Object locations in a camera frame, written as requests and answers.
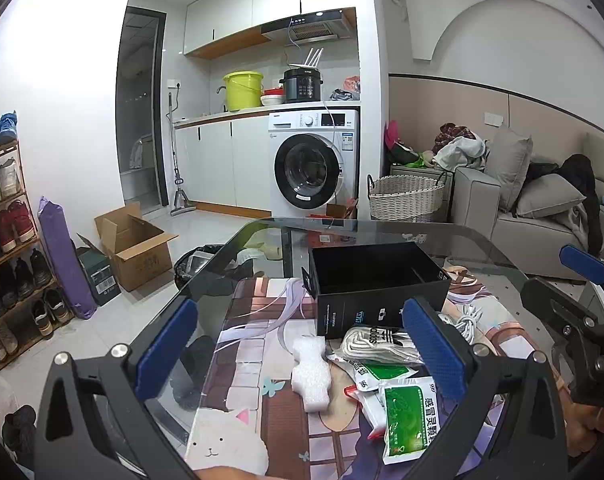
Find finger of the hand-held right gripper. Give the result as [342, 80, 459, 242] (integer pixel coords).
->
[559, 244, 604, 311]
[519, 277, 599, 356]

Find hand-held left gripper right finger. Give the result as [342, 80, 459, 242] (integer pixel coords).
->
[401, 296, 568, 480]

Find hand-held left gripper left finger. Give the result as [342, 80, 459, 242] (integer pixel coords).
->
[34, 298, 203, 480]

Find white cable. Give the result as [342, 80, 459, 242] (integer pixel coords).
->
[439, 305, 485, 346]

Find bag of white shoelaces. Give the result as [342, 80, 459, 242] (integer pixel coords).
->
[339, 325, 425, 366]

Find green medicine packet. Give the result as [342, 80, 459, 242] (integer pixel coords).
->
[382, 376, 443, 466]
[327, 352, 420, 391]

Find flat grey cushion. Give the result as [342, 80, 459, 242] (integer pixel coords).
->
[516, 173, 587, 219]

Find black cardboard box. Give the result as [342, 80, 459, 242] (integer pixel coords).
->
[302, 241, 453, 338]

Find white packet with red corner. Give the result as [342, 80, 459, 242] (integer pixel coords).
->
[343, 384, 388, 441]

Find black jacket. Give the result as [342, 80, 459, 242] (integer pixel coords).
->
[524, 154, 604, 256]

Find trash bin with black bag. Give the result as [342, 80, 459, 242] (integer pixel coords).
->
[173, 244, 225, 293]

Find open cardboard box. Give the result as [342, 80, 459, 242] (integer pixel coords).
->
[93, 201, 179, 292]

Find dark green box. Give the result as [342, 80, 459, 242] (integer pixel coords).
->
[76, 233, 122, 307]

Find grey sofa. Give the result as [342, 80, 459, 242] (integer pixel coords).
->
[452, 132, 604, 281]

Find tall grey cushion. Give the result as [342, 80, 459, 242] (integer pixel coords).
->
[483, 125, 534, 212]

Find white foam piece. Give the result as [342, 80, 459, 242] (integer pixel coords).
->
[289, 335, 333, 413]

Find printed table mat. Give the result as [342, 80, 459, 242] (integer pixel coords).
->
[184, 267, 568, 480]

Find purple rolled mat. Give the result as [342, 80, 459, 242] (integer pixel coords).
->
[37, 196, 98, 320]

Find wicker laundry basket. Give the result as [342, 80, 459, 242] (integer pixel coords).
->
[367, 172, 455, 223]

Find dark shoes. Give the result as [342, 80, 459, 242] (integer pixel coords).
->
[2, 405, 38, 456]

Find pile of clothes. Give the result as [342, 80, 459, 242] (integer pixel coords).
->
[431, 122, 488, 171]

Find mop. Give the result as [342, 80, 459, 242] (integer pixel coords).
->
[167, 92, 195, 217]

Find white lower cabinets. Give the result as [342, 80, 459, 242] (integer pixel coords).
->
[174, 117, 273, 213]

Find white cabinets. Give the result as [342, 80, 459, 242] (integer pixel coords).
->
[183, 0, 370, 58]
[174, 117, 273, 213]

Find group of shoes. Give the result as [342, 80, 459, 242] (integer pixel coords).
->
[0, 111, 73, 363]

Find pink and green cloth pile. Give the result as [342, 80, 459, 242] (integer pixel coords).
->
[384, 120, 433, 168]

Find white washing machine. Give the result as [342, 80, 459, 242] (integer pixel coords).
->
[268, 108, 360, 219]

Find yellow-green bucket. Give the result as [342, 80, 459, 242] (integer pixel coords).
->
[223, 71, 264, 112]

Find plastic bags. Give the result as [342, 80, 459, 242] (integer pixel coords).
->
[329, 76, 361, 102]

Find black pressure cooker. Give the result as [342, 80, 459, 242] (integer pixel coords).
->
[279, 67, 324, 105]

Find white router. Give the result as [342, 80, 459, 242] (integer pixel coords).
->
[288, 47, 325, 71]

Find range hood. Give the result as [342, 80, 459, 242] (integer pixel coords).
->
[260, 8, 357, 45]

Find white upper cabinets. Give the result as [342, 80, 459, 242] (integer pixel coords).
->
[183, 0, 370, 58]

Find dark door frame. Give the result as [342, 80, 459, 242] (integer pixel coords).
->
[114, 6, 168, 208]

